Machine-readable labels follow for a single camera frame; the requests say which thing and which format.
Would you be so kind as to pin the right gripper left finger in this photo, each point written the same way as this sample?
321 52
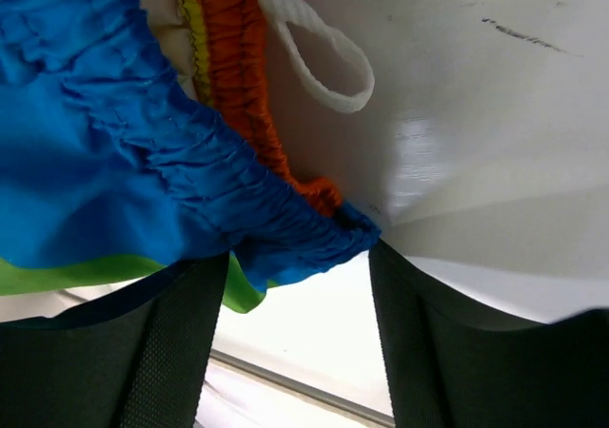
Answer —
134 358

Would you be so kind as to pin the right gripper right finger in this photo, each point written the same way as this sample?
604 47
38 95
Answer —
451 361

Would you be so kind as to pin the rainbow striped shorts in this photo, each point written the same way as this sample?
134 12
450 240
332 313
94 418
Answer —
136 134

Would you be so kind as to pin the aluminium table edge rail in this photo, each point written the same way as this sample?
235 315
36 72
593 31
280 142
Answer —
331 400

